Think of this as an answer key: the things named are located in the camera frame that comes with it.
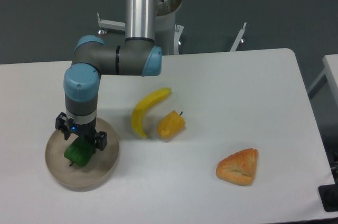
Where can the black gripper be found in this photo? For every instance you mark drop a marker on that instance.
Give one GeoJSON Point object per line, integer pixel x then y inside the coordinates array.
{"type": "Point", "coordinates": [88, 130]}

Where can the green bell pepper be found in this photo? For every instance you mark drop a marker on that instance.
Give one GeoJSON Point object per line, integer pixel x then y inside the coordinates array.
{"type": "Point", "coordinates": [79, 152]}

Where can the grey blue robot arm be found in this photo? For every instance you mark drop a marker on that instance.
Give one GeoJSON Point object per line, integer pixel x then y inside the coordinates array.
{"type": "Point", "coordinates": [139, 56]}

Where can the yellow bell pepper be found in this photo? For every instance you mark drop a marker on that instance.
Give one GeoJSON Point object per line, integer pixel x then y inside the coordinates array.
{"type": "Point", "coordinates": [170, 125]}

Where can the yellow banana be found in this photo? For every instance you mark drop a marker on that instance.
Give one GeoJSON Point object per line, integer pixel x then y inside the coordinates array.
{"type": "Point", "coordinates": [144, 105]}

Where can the golden triangular pastry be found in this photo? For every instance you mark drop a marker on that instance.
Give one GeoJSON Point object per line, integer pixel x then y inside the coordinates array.
{"type": "Point", "coordinates": [239, 168]}

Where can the black device at edge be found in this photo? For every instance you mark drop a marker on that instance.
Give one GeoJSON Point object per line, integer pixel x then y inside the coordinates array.
{"type": "Point", "coordinates": [328, 195]}

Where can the white side table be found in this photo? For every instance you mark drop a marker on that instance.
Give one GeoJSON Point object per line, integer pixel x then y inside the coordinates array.
{"type": "Point", "coordinates": [327, 75]}

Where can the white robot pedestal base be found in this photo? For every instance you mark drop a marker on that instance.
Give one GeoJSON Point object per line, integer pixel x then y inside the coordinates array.
{"type": "Point", "coordinates": [167, 32]}

